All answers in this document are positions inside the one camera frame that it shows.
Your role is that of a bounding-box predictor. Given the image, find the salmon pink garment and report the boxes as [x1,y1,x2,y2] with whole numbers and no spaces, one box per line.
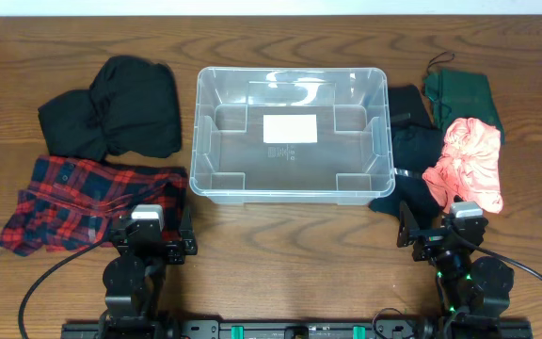
[422,118,503,214]

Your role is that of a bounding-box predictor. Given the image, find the red plaid flannel shirt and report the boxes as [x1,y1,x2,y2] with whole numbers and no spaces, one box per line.
[0,155,188,256]

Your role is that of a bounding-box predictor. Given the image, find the dark navy pants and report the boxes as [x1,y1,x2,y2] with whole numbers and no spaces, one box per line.
[369,85,443,228]

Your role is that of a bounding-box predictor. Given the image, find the black hoodie garment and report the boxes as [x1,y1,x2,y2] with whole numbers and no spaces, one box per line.
[38,56,182,162]

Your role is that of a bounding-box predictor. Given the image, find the dark green garment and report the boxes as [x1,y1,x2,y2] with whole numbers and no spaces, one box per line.
[423,52,505,145]

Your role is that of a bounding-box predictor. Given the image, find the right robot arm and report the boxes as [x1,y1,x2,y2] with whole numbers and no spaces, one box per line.
[397,202,514,338]

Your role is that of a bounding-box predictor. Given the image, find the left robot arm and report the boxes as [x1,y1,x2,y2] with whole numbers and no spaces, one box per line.
[101,204,198,338]

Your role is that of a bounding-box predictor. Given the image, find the clear plastic storage container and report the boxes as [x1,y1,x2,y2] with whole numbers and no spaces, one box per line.
[190,67,395,205]

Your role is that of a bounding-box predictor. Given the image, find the white label sticker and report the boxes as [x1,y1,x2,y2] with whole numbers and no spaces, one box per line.
[263,115,318,144]

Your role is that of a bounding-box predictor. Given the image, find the black mounting rail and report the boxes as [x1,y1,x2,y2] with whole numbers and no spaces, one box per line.
[60,319,534,339]

